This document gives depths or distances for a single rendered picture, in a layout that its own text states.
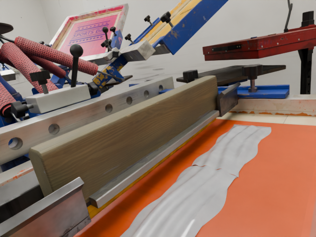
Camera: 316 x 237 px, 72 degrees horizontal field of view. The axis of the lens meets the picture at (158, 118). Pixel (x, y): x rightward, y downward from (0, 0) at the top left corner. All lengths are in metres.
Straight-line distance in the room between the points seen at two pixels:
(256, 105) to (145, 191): 0.33
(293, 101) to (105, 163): 0.39
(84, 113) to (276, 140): 0.37
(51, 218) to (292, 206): 0.23
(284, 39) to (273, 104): 0.76
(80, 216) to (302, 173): 0.26
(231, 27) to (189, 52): 0.52
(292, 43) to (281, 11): 1.01
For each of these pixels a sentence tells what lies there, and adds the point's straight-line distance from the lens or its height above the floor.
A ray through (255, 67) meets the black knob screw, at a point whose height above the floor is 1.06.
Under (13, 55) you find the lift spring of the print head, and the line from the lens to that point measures 0.87.
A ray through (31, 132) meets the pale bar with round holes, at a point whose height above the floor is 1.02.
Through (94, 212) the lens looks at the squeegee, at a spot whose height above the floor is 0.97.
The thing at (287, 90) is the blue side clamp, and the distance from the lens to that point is 0.54.
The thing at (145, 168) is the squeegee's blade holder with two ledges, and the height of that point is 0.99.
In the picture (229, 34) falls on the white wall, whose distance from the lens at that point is 2.40.
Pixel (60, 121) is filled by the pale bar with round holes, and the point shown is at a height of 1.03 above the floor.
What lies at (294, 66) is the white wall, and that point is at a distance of 2.28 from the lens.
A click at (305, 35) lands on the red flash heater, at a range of 1.36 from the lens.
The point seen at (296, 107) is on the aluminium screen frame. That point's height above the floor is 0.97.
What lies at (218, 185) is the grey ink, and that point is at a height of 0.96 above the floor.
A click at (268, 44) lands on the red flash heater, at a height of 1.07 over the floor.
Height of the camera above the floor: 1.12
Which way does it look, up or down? 17 degrees down
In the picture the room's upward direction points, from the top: 10 degrees counter-clockwise
